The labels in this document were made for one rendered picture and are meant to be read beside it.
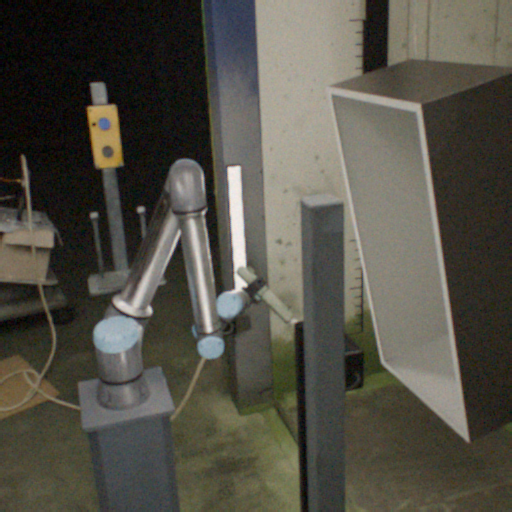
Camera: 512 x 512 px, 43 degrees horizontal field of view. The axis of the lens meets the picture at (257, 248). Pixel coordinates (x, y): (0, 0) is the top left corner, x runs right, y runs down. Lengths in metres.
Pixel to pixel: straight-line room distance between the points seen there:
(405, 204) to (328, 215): 1.77
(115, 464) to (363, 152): 1.42
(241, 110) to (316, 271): 1.98
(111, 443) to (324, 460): 1.36
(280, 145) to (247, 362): 1.06
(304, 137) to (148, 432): 1.43
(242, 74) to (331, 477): 2.03
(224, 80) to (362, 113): 0.65
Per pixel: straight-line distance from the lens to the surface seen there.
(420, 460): 3.06
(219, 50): 2.82
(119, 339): 2.24
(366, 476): 2.95
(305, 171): 3.00
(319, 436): 1.06
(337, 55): 2.99
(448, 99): 1.94
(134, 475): 2.44
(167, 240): 2.30
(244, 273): 2.72
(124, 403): 2.33
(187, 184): 2.13
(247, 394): 3.33
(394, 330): 2.85
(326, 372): 1.00
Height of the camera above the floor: 1.89
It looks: 20 degrees down
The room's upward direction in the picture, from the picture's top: 3 degrees counter-clockwise
